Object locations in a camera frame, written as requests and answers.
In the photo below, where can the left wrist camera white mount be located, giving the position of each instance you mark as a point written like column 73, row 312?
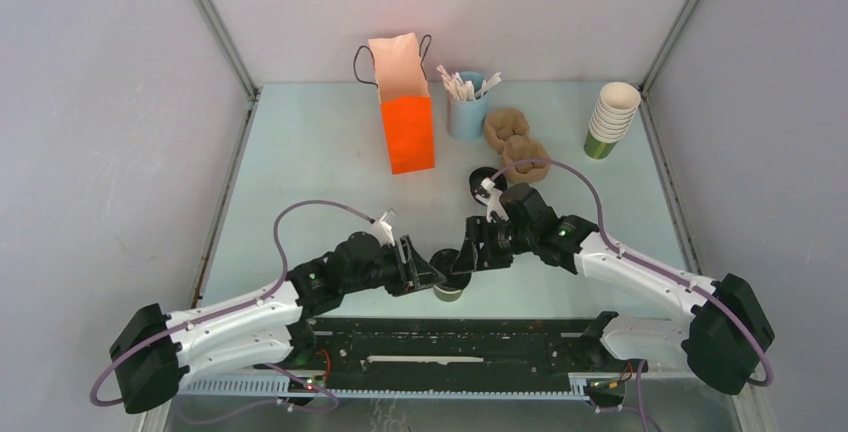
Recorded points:
column 382, row 228

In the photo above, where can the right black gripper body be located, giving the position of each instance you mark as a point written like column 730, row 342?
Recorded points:
column 500, row 251

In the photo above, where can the black coffee lid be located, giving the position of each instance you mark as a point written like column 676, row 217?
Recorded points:
column 443, row 260

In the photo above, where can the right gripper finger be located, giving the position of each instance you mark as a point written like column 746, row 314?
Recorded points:
column 467, row 260
column 477, row 230

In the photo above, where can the stack of paper cups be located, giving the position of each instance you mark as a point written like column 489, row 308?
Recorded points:
column 613, row 115

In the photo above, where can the orange paper bag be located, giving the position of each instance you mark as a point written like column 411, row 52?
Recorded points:
column 404, row 98

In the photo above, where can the light blue holder cup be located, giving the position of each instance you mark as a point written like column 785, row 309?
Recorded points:
column 465, row 119

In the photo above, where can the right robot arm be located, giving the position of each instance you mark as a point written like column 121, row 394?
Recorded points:
column 717, row 329

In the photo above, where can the green paper cup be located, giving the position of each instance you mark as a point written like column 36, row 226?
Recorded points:
column 447, row 294

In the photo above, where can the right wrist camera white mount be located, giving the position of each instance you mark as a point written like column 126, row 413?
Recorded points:
column 490, row 195

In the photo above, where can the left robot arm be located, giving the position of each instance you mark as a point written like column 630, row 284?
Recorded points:
column 158, row 354

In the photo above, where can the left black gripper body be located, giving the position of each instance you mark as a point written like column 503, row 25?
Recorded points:
column 393, row 277

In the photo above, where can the stack of black lids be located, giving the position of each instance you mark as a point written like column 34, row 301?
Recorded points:
column 475, row 183

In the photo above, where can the brown pulp cup carrier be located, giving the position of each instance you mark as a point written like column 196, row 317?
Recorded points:
column 507, row 132

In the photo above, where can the white stir stick packets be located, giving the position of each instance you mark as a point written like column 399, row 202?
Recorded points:
column 465, row 89

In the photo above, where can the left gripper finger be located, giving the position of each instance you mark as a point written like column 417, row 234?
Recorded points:
column 420, row 268
column 421, row 283

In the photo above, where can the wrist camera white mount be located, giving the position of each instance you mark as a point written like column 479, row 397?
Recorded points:
column 382, row 228
column 490, row 195

